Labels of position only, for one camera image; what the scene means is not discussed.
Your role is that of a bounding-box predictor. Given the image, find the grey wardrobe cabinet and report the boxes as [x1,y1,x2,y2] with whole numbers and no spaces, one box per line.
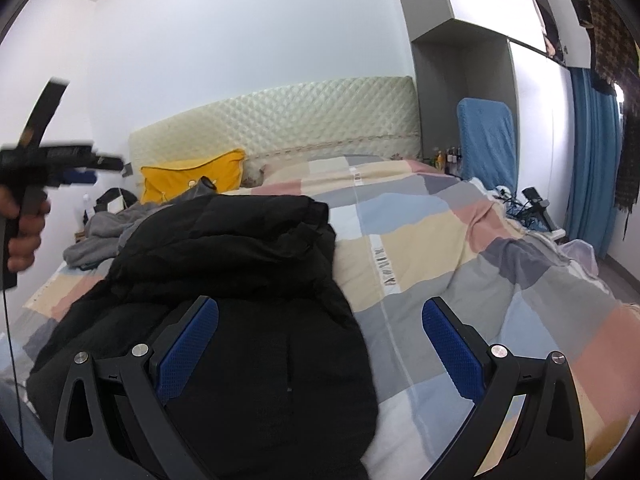
[400,0,575,226]

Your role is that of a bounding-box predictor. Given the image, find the bottles on nightstand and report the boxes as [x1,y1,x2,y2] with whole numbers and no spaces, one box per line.
[424,146,462,177]

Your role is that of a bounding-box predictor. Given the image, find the black tripod stand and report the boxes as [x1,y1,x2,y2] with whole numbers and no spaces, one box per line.
[497,186,566,242]

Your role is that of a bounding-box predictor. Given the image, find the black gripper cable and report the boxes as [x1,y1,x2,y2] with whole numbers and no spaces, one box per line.
[0,278,26,456]

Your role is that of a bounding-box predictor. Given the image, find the grey fleece garment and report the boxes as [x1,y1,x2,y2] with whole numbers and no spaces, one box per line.
[63,203,168,271]

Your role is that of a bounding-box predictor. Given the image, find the black puffer jacket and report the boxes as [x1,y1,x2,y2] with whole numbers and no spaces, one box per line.
[26,195,378,479]

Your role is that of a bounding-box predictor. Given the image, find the patchwork checkered duvet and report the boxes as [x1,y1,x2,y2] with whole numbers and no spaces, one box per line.
[0,154,640,480]

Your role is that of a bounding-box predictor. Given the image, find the person's left hand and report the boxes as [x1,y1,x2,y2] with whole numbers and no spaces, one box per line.
[1,185,51,273]

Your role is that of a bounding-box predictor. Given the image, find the cream quilted headboard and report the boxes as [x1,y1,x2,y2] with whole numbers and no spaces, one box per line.
[128,76,422,183]

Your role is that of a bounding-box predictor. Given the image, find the black bag with strap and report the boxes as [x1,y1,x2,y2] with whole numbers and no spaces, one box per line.
[82,188,138,226]

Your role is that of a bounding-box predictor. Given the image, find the blue covered chair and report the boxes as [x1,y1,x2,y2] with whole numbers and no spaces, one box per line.
[457,98,518,192]

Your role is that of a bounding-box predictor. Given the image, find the dark grey folded garment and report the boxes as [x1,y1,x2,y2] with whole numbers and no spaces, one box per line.
[169,176,217,205]

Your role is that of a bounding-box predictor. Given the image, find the blue curtain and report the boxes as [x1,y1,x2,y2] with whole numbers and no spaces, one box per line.
[565,67,622,258]

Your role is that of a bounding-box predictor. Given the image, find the yellow pillow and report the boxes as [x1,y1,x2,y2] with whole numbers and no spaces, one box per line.
[140,148,245,204]

